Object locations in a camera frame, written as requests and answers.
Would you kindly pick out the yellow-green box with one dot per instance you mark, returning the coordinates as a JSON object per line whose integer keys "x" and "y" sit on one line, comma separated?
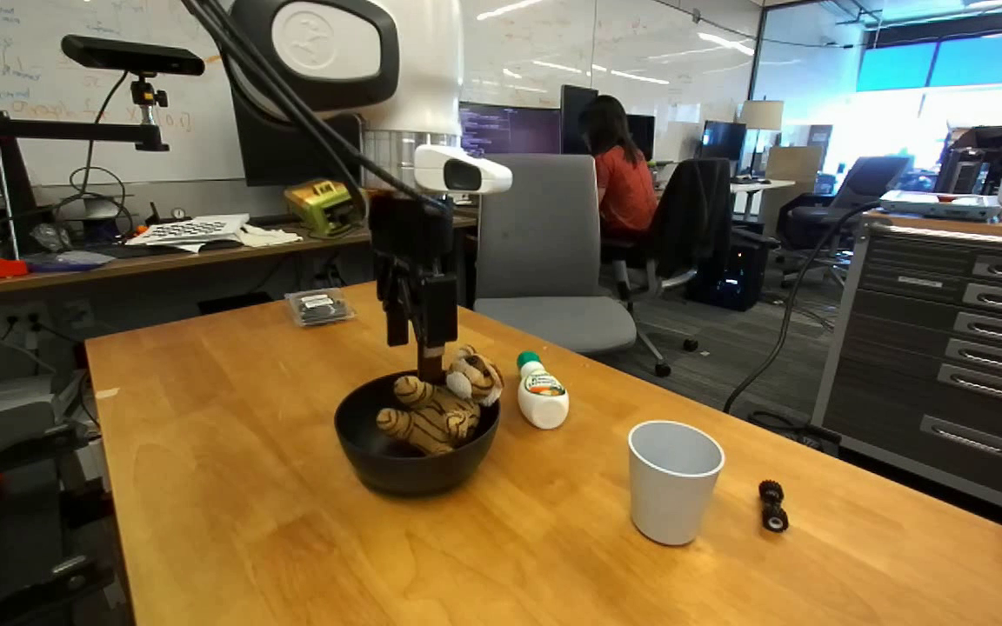
{"x": 318, "y": 205}

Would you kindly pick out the lit computer monitor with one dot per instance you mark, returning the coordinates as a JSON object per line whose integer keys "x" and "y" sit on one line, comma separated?
{"x": 513, "y": 130}

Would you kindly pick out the long wooden back desk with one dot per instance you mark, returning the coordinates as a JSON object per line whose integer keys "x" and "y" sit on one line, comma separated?
{"x": 120, "y": 264}

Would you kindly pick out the tiger plush toy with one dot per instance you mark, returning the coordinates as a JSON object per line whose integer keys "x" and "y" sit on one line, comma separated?
{"x": 435, "y": 419}

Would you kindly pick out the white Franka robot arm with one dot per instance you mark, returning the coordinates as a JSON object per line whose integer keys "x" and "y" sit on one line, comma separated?
{"x": 332, "y": 45}

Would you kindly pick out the black camera boom stand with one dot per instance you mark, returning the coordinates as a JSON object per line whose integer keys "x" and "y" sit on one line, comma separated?
{"x": 49, "y": 130}

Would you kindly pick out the black bar camera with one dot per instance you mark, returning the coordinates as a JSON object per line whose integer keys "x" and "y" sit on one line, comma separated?
{"x": 129, "y": 53}

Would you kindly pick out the white bottle green cap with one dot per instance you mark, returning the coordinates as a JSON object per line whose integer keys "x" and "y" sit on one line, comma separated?
{"x": 545, "y": 400}

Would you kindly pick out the dark drawer tool cabinet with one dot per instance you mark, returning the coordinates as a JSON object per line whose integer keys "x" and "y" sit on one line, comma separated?
{"x": 956, "y": 358}

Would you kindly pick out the black bowl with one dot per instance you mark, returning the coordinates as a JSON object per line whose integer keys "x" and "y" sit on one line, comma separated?
{"x": 410, "y": 474}

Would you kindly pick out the black office chair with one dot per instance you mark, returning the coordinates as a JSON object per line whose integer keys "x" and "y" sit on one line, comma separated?
{"x": 686, "y": 228}

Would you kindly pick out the white plastic cup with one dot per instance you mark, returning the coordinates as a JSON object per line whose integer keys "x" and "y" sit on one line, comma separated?
{"x": 674, "y": 490}

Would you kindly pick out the grey padded chair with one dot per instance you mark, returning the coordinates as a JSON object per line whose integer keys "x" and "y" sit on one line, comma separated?
{"x": 542, "y": 237}

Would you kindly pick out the dark monitor behind person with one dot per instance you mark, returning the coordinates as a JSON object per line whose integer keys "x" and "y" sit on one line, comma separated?
{"x": 638, "y": 130}

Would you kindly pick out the black computer tower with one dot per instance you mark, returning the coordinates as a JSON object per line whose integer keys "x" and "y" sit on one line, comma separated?
{"x": 733, "y": 269}

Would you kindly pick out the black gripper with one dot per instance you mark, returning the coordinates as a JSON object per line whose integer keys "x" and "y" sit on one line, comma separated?
{"x": 413, "y": 237}

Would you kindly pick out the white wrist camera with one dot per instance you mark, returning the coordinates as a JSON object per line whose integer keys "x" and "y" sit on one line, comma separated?
{"x": 461, "y": 175}

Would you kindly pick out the small black double wheel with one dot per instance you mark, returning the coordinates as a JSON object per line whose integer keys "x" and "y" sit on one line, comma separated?
{"x": 773, "y": 504}

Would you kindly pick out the large black monitor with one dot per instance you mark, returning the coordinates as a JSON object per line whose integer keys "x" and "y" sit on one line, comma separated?
{"x": 295, "y": 142}

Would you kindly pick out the clear plastic bag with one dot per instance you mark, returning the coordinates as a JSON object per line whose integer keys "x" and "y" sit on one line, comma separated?
{"x": 320, "y": 307}

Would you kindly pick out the dark mesh office chair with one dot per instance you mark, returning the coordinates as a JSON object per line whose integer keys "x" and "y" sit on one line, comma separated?
{"x": 845, "y": 211}

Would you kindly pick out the stack of papers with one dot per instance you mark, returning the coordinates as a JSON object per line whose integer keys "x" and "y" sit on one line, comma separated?
{"x": 209, "y": 229}

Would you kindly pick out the seated person red shirt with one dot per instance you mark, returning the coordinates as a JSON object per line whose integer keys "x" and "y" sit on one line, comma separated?
{"x": 629, "y": 186}

